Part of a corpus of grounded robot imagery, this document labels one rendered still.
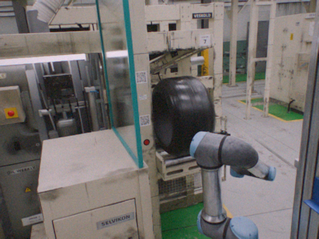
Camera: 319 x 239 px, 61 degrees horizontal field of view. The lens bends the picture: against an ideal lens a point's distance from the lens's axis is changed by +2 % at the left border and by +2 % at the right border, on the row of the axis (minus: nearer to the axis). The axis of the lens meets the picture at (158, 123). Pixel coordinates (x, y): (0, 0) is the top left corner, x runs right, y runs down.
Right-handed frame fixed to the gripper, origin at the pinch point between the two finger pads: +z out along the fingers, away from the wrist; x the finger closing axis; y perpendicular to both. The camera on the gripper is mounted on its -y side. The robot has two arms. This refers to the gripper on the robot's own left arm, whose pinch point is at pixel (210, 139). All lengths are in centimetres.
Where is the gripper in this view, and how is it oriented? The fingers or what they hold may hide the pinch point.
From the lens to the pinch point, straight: 170.2
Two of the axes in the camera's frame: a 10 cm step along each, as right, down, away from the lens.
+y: -1.1, -9.7, -2.0
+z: -3.4, -1.5, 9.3
